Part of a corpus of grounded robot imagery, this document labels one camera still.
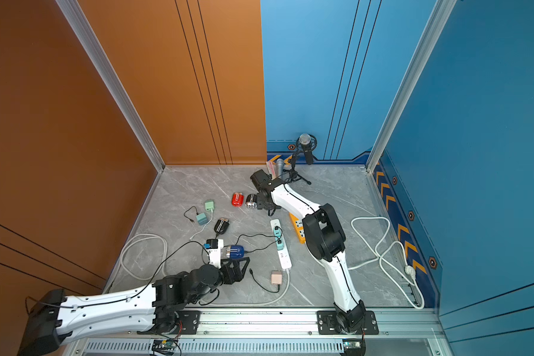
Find yellow power strip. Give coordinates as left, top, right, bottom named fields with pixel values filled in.
left=289, top=214, right=306, bottom=244

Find white cable of yellow strip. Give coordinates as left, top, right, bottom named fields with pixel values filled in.
left=346, top=216, right=426, bottom=310

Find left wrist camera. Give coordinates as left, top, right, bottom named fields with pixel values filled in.
left=204, top=238, right=224, bottom=268

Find green USB charger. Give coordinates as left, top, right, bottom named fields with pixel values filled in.
left=205, top=200, right=215, bottom=212

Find white power strip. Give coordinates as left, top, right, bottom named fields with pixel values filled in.
left=270, top=219, right=292, bottom=270

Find red electric shaver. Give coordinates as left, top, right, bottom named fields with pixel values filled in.
left=231, top=192, right=246, bottom=207

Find teal USB charger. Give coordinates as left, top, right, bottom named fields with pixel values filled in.
left=196, top=212, right=209, bottom=225

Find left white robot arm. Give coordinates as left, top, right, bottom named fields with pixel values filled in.
left=18, top=258, right=249, bottom=355

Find black electric shaver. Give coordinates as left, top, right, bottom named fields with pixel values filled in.
left=214, top=217, right=230, bottom=236
left=245, top=194, right=258, bottom=209

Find blue electric shaver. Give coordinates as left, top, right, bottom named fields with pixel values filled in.
left=221, top=245, right=245, bottom=260

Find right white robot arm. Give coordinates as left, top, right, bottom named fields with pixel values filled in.
left=251, top=170, right=366, bottom=334

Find white USB cable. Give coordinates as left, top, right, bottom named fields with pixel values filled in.
left=189, top=211, right=214, bottom=242

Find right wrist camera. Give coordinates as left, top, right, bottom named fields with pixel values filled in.
left=250, top=170, right=282, bottom=193

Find pink USB charger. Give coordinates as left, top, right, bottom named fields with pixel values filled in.
left=270, top=271, right=283, bottom=286

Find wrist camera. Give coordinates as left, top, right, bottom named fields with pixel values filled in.
left=204, top=238, right=224, bottom=268
left=250, top=170, right=282, bottom=193

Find grey handheld microphone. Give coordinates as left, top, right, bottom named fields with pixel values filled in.
left=275, top=158, right=285, bottom=177

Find black microphone on tripod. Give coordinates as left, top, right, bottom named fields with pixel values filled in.
left=285, top=133, right=317, bottom=185

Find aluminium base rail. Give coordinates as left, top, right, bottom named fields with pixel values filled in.
left=61, top=306, right=455, bottom=356

